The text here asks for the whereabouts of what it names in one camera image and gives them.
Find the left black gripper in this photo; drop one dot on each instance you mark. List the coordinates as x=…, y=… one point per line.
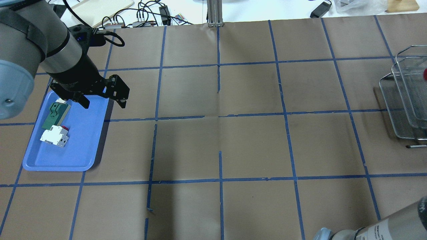
x=74, y=76

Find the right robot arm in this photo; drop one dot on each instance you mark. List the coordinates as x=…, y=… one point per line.
x=409, y=223

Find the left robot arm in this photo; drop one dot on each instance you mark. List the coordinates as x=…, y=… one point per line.
x=33, y=36

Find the green terminal block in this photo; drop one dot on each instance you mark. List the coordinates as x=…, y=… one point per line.
x=56, y=114

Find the white circuit breaker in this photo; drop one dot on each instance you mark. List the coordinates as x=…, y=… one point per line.
x=55, y=135

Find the black power adapter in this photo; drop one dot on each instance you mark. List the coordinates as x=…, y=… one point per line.
x=321, y=9

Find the clear plastic bag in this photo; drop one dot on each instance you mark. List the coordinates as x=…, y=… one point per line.
x=361, y=7

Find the wooden board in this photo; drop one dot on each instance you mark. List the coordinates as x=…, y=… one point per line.
x=398, y=6

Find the usb hub with cables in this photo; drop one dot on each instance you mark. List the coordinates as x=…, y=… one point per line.
x=144, y=13

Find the aluminium frame post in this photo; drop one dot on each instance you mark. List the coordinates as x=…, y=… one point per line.
x=214, y=13

